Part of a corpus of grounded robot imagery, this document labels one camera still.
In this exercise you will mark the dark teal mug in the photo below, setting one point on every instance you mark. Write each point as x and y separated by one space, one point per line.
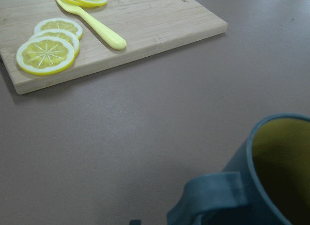
267 181

